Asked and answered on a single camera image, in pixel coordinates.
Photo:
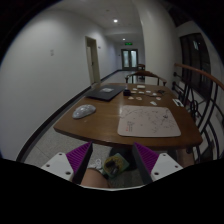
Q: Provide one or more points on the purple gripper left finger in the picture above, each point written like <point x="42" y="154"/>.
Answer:
<point x="78" y="159"/>

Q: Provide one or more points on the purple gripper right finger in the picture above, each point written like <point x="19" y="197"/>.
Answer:
<point x="145" y="160"/>

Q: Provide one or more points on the grey computer mouse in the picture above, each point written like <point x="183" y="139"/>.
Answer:
<point x="83" y="111"/>

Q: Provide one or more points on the green patterned shoe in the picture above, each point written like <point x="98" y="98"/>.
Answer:
<point x="115" y="165"/>

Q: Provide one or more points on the small black box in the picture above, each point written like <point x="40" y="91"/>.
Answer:
<point x="126" y="93"/>

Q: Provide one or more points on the dark closed laptop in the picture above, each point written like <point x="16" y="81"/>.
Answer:
<point x="105" y="93"/>

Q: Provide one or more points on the white paper piece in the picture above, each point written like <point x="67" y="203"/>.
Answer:
<point x="141" y="86"/>

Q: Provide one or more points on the wooden armchair behind table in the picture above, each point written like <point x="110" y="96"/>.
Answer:
<point x="146" y="74"/>

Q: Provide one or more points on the wooden stair railing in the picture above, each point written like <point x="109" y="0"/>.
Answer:
<point x="203" y="96"/>

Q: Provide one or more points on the glass double exit door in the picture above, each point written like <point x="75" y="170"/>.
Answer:
<point x="129" y="59"/>

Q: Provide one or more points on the white side door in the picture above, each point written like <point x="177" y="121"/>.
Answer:
<point x="92" y="60"/>

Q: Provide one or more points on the green exit sign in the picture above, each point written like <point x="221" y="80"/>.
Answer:
<point x="128" y="43"/>

